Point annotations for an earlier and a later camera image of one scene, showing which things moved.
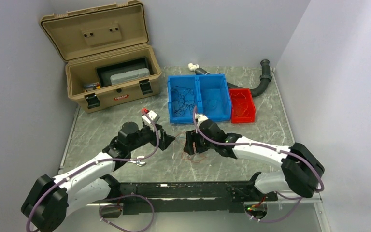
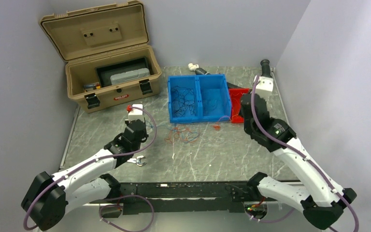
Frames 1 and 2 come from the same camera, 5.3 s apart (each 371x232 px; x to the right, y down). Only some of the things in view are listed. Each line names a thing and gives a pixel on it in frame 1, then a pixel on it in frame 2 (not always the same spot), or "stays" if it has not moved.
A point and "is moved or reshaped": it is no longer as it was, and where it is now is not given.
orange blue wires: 196,157 is moved or reshaped
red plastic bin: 243,109 stays
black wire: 182,101 stays
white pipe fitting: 192,66 stays
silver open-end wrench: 137,162 stays
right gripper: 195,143 to 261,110
